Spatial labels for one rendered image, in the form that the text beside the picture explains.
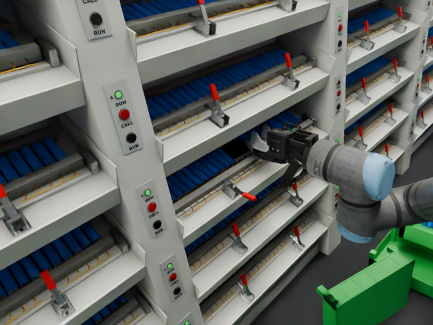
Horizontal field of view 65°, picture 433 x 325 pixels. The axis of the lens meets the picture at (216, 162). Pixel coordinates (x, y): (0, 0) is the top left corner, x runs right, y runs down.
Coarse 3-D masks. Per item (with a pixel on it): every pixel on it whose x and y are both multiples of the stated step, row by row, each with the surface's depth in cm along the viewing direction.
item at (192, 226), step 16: (304, 112) 109; (320, 112) 106; (320, 128) 108; (224, 144) 97; (240, 176) 89; (256, 176) 90; (272, 176) 92; (256, 192) 90; (208, 208) 80; (224, 208) 81; (192, 224) 76; (208, 224) 79; (192, 240) 78
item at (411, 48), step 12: (396, 0) 139; (408, 0) 136; (420, 0) 133; (420, 36) 139; (396, 48) 147; (408, 48) 144; (420, 48) 143; (420, 60) 146; (408, 84) 150; (420, 84) 155; (408, 96) 152; (408, 120) 157; (396, 132) 163; (408, 132) 160; (408, 156) 170; (396, 168) 171
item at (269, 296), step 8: (312, 248) 130; (304, 256) 127; (312, 256) 131; (296, 264) 124; (304, 264) 128; (288, 272) 121; (296, 272) 125; (280, 280) 119; (288, 280) 122; (272, 288) 116; (280, 288) 120; (264, 296) 114; (272, 296) 117; (256, 304) 112; (264, 304) 115; (248, 312) 110; (256, 312) 112; (240, 320) 107; (248, 320) 110
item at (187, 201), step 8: (304, 128) 105; (248, 160) 90; (256, 160) 92; (232, 168) 87; (240, 168) 88; (224, 176) 85; (232, 176) 87; (208, 184) 82; (216, 184) 83; (192, 192) 80; (200, 192) 80; (208, 192) 82; (184, 200) 78; (192, 200) 79; (208, 200) 81; (176, 208) 76; (184, 208) 78; (192, 208) 78; (184, 216) 77
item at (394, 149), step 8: (392, 136) 165; (384, 144) 161; (392, 144) 165; (400, 144) 164; (408, 144) 161; (376, 152) 156; (384, 152) 159; (392, 152) 162; (400, 152) 162; (392, 160) 157
